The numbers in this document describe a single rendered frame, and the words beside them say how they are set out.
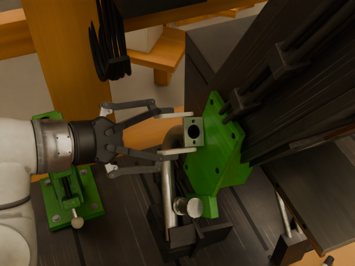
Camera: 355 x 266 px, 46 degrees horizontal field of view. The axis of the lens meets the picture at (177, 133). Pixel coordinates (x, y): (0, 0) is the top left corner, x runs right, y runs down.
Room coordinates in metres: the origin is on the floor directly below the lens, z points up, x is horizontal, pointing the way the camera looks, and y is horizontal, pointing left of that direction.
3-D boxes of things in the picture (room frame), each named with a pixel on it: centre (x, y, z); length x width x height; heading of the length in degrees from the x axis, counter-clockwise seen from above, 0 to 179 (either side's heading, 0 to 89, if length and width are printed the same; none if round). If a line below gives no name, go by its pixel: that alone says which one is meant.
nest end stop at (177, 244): (0.43, 0.00, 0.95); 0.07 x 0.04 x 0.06; 111
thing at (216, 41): (0.76, -0.19, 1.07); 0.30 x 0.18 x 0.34; 111
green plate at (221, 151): (0.51, -0.09, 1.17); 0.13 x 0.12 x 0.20; 111
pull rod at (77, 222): (0.49, 0.23, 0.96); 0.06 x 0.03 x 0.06; 21
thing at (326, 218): (0.53, -0.25, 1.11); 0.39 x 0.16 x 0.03; 21
